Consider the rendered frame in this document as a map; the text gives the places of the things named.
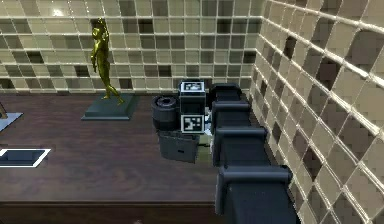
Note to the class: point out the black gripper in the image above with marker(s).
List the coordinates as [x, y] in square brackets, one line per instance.
[170, 126]

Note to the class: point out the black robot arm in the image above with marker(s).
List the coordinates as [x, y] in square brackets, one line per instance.
[243, 150]

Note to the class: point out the dark brown wooden counter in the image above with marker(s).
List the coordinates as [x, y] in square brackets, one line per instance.
[100, 160]

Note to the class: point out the gold figure statue on base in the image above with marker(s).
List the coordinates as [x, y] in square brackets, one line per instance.
[105, 80]

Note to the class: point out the white framed rectangular sink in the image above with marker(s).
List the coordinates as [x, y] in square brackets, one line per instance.
[21, 157]

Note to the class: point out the silver base with brown object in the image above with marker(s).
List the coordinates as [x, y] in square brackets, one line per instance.
[6, 118]

